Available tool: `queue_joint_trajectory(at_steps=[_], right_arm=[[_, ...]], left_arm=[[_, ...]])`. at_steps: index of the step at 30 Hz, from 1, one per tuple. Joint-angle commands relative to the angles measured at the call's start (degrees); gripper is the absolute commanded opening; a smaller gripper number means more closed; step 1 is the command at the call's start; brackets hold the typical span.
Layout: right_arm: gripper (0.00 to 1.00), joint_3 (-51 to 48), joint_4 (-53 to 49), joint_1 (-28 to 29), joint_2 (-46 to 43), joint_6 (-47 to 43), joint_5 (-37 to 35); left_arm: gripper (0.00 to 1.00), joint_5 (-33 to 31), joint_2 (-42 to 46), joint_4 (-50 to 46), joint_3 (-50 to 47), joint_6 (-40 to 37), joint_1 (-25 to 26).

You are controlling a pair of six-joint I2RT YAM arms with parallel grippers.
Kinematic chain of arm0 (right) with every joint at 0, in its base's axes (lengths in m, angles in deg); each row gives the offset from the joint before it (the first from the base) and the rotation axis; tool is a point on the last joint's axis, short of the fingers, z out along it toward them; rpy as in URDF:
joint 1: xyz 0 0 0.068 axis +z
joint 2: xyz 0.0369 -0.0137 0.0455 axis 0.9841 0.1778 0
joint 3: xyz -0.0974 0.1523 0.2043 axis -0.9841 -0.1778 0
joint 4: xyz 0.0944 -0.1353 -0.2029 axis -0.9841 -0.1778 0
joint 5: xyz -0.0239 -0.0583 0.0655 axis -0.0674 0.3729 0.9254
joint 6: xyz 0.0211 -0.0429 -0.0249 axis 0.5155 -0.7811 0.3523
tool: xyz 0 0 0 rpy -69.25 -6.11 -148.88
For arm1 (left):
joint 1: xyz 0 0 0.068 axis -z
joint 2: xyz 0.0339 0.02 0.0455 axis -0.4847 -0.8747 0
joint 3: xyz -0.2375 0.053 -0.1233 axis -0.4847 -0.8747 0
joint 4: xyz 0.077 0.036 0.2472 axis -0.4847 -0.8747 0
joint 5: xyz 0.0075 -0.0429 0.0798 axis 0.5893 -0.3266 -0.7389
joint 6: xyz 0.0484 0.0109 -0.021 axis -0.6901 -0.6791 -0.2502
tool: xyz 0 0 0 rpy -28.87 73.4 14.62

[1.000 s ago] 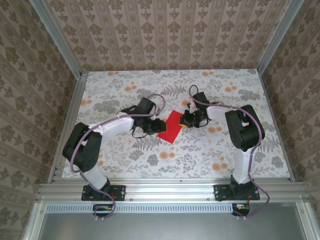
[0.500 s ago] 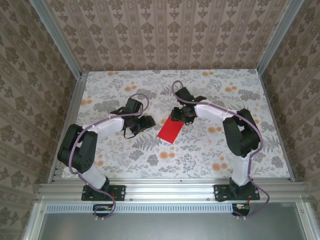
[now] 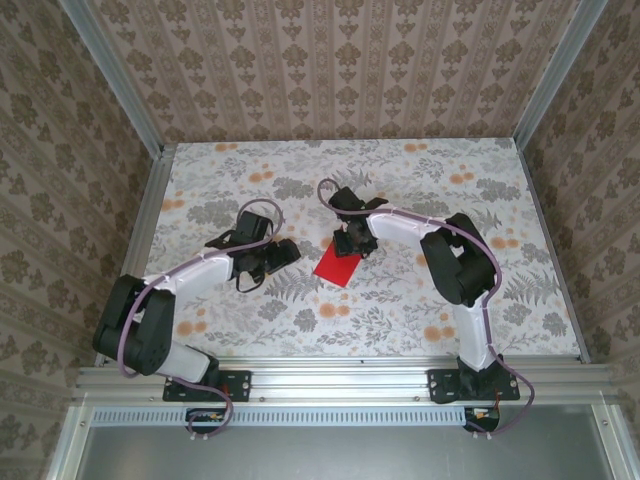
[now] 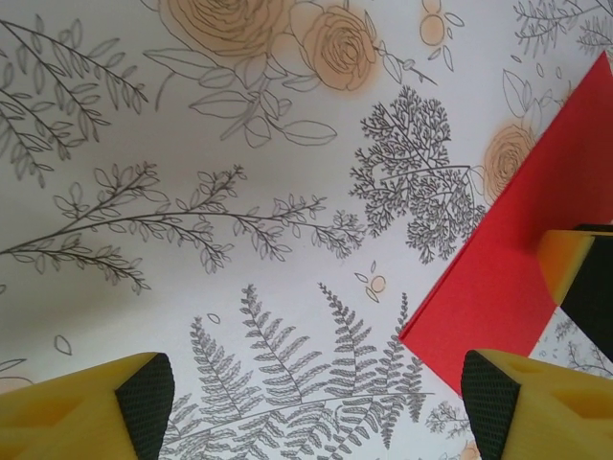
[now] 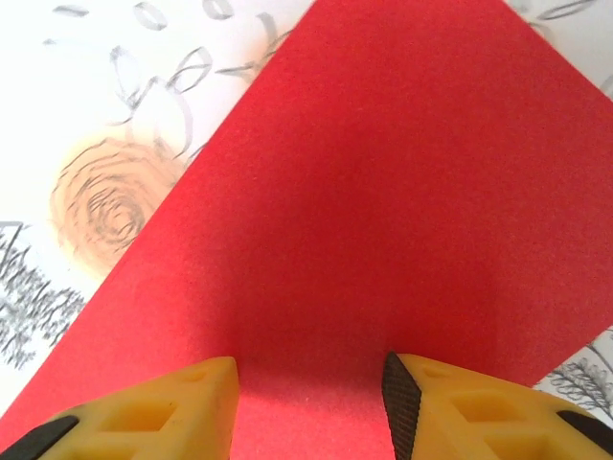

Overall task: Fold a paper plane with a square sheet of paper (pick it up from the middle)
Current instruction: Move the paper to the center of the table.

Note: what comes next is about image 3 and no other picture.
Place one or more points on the red paper sheet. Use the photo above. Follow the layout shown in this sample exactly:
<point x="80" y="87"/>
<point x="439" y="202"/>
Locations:
<point x="337" y="271"/>

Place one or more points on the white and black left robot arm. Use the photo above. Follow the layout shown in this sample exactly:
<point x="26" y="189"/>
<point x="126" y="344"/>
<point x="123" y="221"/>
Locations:
<point x="200" y="274"/>

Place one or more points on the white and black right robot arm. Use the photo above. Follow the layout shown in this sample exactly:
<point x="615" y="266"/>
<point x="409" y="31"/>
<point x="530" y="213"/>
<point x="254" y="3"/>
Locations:
<point x="475" y="335"/>

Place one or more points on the floral table mat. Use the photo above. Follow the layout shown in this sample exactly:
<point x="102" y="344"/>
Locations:
<point x="350" y="325"/>

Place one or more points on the aluminium cross beam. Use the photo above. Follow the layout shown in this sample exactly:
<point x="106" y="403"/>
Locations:
<point x="340" y="385"/>

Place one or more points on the aluminium side rail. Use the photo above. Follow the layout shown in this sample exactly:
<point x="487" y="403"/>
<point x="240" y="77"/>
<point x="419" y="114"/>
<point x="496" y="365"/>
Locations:
<point x="135" y="240"/>
<point x="552" y="250"/>

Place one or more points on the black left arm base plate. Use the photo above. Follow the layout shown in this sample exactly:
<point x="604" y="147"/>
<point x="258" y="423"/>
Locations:
<point x="240" y="385"/>

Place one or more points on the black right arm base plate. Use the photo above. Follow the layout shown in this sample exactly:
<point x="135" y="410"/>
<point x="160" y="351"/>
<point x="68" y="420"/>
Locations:
<point x="440" y="385"/>

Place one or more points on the aluminium corner post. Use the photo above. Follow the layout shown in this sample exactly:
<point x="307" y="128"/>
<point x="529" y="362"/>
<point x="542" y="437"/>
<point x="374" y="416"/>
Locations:
<point x="555" y="70"/>
<point x="115" y="80"/>

